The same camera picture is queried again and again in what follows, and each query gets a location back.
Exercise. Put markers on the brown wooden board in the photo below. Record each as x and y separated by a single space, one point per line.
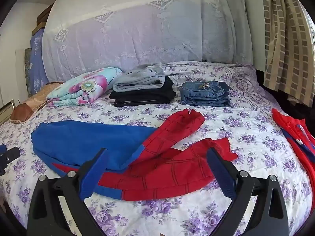
44 17

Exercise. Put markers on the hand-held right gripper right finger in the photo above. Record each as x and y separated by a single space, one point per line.
221 172

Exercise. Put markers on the blue patterned cloth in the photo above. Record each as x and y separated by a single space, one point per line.
37 61

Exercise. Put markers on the dark green patterned panel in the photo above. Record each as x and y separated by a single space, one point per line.
27 73

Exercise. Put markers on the blue knitted sweater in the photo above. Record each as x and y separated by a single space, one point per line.
86 140

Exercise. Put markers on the folded blue jeans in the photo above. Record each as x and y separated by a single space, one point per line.
204 94

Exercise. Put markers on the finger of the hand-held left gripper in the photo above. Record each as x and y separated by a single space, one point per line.
11 154

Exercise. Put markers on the folded floral blanket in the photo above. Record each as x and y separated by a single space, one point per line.
83 88

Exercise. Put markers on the beige checked curtain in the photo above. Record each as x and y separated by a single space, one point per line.
288 41

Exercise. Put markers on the purple floral bedspread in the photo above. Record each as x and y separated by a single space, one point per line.
246 127

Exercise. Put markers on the brown pillow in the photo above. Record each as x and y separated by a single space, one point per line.
29 105

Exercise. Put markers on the folded black pants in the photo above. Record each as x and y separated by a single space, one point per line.
147 95

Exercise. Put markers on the red and blue shirt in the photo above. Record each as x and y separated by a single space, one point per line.
295 132

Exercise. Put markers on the folded grey pants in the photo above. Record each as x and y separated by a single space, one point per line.
137 78

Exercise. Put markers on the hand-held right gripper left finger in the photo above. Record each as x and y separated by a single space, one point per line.
92 174

